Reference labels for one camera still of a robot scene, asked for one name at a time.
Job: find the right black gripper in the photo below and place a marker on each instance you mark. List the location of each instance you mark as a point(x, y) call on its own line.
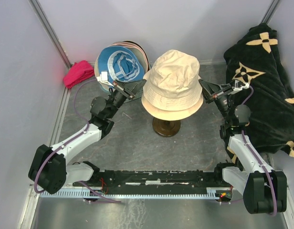
point(209, 88)

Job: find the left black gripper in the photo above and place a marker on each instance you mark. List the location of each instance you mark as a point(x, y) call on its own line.
point(134, 86)

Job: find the blue bucket hat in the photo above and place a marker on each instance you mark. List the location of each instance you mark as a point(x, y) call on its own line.
point(120, 63)

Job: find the cream bucket hat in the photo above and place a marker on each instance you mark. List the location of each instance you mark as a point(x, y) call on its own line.
point(172, 85)

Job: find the peach bucket hat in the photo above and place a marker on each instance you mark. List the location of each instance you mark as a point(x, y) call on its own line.
point(171, 115)

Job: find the pink beige bucket hat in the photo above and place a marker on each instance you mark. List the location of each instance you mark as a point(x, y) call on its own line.
point(137, 50)

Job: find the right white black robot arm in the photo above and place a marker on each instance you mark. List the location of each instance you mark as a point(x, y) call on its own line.
point(263, 189)

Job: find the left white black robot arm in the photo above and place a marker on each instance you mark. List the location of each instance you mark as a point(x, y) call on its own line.
point(50, 169)

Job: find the dark wooden hat stand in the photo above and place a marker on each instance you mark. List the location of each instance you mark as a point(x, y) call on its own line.
point(166, 128)

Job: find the red cloth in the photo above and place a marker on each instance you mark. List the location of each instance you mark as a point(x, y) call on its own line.
point(79, 72)

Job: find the black floral blanket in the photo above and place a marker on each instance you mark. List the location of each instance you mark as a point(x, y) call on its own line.
point(255, 60)

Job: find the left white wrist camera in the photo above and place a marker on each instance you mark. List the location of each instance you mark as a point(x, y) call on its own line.
point(103, 79)

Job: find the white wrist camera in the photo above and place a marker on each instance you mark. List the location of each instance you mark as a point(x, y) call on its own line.
point(103, 79)
point(238, 85)

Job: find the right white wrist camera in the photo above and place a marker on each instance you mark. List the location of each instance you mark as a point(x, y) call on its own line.
point(238, 85)

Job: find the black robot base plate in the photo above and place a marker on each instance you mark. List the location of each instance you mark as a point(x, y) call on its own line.
point(156, 182)

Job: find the right aluminium frame post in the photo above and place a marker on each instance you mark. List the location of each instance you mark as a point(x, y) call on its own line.
point(270, 11)

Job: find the aluminium frame post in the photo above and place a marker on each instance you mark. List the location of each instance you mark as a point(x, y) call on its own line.
point(50, 31)
point(270, 11)

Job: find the light blue cable duct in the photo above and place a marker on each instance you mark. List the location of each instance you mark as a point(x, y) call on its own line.
point(210, 194)

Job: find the left aluminium frame post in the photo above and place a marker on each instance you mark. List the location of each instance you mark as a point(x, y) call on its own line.
point(50, 31)

